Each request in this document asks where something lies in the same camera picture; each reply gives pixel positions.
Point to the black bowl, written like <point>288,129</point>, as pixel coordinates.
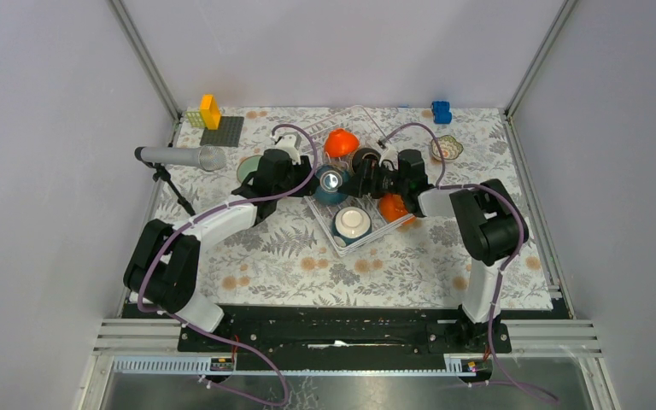
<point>360,155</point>

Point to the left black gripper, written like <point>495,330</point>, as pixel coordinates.
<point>303,170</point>

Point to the silver microphone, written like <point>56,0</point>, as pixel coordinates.
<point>206,158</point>

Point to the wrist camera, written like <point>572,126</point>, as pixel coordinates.
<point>388,156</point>
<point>290,143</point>

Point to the orange bowl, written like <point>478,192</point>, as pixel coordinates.
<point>392,208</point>
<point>340,143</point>

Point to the yellow building block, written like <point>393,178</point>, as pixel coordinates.
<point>210,112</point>

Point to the small white floral bowl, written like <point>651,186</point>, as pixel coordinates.
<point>448,148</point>

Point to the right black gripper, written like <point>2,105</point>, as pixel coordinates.
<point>361,186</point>

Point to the mint green bowl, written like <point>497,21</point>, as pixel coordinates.
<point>247,166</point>

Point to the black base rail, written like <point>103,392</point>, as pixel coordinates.
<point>356,339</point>

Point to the blue glazed bowl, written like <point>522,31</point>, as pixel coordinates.
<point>330,178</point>

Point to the blue building block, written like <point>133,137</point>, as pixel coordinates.
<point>441,112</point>

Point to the grey building baseplate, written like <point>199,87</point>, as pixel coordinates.
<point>228,134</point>

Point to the teal and white bowl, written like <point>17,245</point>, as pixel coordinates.
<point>349,225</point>

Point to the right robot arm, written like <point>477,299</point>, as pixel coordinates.
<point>491,228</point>

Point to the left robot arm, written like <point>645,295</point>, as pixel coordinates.
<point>163,267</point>

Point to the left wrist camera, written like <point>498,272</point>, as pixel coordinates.
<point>290,143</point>

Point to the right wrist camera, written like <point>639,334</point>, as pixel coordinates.
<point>388,156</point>

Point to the light green building block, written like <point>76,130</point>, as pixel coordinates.
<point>194,118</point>

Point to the white wire dish rack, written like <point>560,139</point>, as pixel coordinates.
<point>358,121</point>

